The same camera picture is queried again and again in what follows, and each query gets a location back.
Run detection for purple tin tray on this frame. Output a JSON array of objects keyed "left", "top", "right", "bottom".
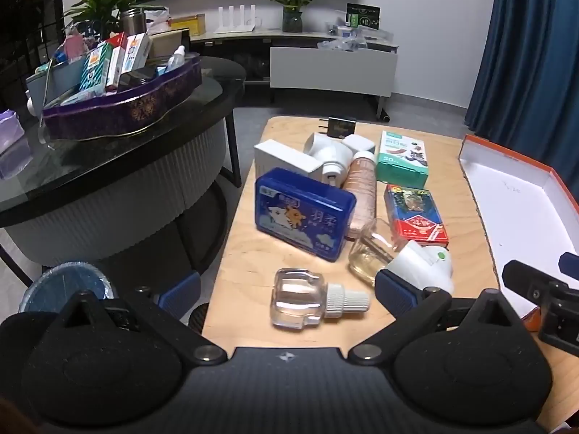
[{"left": 42, "top": 56, "right": 203, "bottom": 141}]

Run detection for red card box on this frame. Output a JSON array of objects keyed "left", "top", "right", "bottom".
[{"left": 384, "top": 184, "right": 450, "bottom": 248}]

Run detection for teal patterned box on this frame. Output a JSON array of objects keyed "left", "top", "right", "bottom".
[{"left": 79, "top": 42, "right": 114, "bottom": 95}]

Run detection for blue trash bin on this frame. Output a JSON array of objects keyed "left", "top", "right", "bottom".
[{"left": 18, "top": 261, "right": 114, "bottom": 315}]

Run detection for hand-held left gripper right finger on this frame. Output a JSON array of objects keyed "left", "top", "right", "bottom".
[{"left": 347, "top": 268, "right": 525, "bottom": 366}]

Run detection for pink pack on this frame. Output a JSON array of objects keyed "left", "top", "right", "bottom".
[{"left": 63, "top": 35, "right": 86, "bottom": 59}]

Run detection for white plug-in repellent heater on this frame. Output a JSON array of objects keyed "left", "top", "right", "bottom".
[{"left": 348, "top": 219, "right": 454, "bottom": 294}]

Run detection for blue plastic box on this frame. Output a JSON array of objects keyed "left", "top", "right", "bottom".
[{"left": 254, "top": 167, "right": 358, "bottom": 264}]

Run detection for grey television stand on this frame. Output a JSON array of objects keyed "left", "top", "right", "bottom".
[{"left": 190, "top": 27, "right": 400, "bottom": 120}]

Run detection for white blue box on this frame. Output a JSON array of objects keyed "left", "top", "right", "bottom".
[{"left": 120, "top": 33, "right": 151, "bottom": 75}]

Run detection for light blue flat box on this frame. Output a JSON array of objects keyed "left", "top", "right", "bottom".
[{"left": 61, "top": 90, "right": 98, "bottom": 106}]

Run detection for black round coffee table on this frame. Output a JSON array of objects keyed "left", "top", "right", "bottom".
[{"left": 0, "top": 56, "right": 247, "bottom": 276}]

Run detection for purple tissue pack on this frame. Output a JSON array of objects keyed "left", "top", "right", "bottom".
[{"left": 0, "top": 109, "right": 25, "bottom": 154}]

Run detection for yellow box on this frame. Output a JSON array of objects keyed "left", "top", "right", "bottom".
[{"left": 171, "top": 13, "right": 206, "bottom": 37}]

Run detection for large green plant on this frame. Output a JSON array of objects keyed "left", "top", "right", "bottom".
[{"left": 63, "top": 0, "right": 159, "bottom": 39}]

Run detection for small white blue boxes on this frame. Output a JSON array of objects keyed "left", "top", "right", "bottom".
[{"left": 326, "top": 22, "right": 390, "bottom": 41}]

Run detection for blue curtain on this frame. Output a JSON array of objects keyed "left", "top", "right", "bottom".
[{"left": 465, "top": 0, "right": 579, "bottom": 182}]

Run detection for red white box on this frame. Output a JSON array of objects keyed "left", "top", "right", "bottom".
[{"left": 105, "top": 31, "right": 128, "bottom": 91}]

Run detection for white router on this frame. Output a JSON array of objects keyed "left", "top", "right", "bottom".
[{"left": 214, "top": 4, "right": 263, "bottom": 34}]

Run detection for pink copper bottle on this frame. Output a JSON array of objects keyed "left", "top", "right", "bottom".
[{"left": 342, "top": 150, "right": 378, "bottom": 240}]

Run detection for white plastic bag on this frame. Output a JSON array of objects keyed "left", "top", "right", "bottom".
[{"left": 145, "top": 6, "right": 170, "bottom": 34}]

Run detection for clear plastic packets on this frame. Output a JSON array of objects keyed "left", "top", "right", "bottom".
[{"left": 318, "top": 36, "right": 367, "bottom": 52}]

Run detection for white pipe fitting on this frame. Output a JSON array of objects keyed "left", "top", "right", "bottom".
[{"left": 303, "top": 132, "right": 354, "bottom": 188}]

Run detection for clear spray bottle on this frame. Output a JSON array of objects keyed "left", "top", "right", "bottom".
[{"left": 165, "top": 45, "right": 187, "bottom": 73}]

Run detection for white charger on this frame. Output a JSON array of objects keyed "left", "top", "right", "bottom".
[{"left": 341, "top": 135, "right": 377, "bottom": 157}]

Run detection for green white box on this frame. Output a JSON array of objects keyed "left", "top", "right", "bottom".
[{"left": 375, "top": 130, "right": 430, "bottom": 188}]

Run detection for grey container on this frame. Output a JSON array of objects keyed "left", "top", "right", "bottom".
[{"left": 25, "top": 56, "right": 86, "bottom": 109}]

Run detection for clear refill bottle white cap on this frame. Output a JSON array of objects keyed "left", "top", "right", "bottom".
[{"left": 270, "top": 268, "right": 372, "bottom": 330}]

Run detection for black flat case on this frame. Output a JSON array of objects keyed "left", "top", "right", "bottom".
[{"left": 118, "top": 67, "right": 157, "bottom": 91}]

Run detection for green black box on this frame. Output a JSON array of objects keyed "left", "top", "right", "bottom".
[{"left": 346, "top": 3, "right": 381, "bottom": 28}]

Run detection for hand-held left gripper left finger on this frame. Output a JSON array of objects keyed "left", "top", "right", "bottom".
[{"left": 38, "top": 270, "right": 228, "bottom": 366}]

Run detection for steel thermos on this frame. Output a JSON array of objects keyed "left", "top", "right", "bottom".
[{"left": 120, "top": 8, "right": 145, "bottom": 37}]

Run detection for black tan box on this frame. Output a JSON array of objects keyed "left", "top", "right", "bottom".
[{"left": 149, "top": 28, "right": 191, "bottom": 59}]

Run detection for white carton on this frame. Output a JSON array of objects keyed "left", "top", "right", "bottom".
[{"left": 253, "top": 139, "right": 323, "bottom": 182}]

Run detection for black charger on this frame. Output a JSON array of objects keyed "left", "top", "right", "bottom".
[{"left": 318, "top": 116, "right": 357, "bottom": 140}]

